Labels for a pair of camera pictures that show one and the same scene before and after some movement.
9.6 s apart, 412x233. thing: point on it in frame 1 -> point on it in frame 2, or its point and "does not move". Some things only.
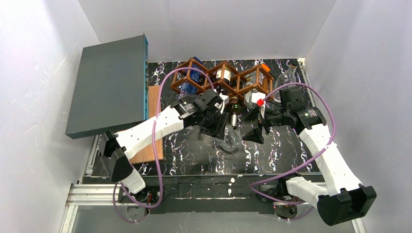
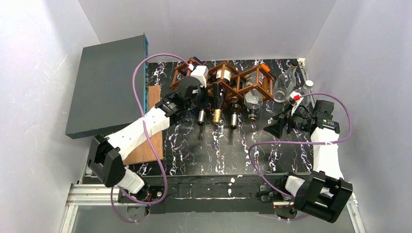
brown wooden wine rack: x=193 y=76 does not move
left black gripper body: x=219 y=124 -> x=203 y=95
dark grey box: x=111 y=90 does not move
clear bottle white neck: x=231 y=140 -> x=305 y=90
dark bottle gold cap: x=227 y=75 does not move
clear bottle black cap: x=289 y=77 does not move
